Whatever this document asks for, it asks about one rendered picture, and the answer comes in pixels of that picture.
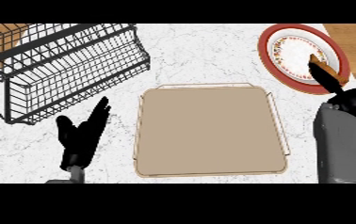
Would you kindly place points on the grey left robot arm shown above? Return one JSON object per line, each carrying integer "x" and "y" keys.
{"x": 73, "y": 176}

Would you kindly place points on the red rimmed white plate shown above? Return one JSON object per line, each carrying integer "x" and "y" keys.
{"x": 295, "y": 53}

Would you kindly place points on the brown wooden board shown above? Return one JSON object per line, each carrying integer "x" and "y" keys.
{"x": 342, "y": 38}

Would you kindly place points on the brown croissant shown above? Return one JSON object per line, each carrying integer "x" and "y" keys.
{"x": 327, "y": 67}

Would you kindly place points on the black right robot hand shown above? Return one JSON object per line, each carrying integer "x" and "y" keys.
{"x": 333, "y": 86}

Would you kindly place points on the beige flat tray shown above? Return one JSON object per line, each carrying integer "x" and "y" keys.
{"x": 209, "y": 130}

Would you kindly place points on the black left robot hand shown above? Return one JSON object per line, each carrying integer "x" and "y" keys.
{"x": 82, "y": 136}

